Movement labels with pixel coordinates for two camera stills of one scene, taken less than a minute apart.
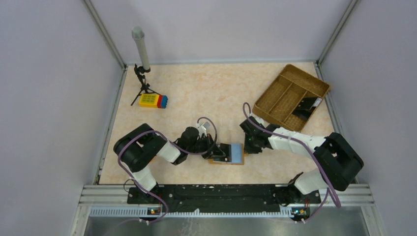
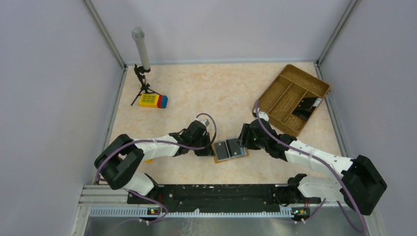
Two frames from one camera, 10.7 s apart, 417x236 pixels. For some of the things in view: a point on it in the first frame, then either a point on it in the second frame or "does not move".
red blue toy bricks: x=162 y=101 does not move
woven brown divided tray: x=292 y=99 does not move
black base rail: x=222 y=197 does not move
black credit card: x=226 y=148 -> x=234 y=149
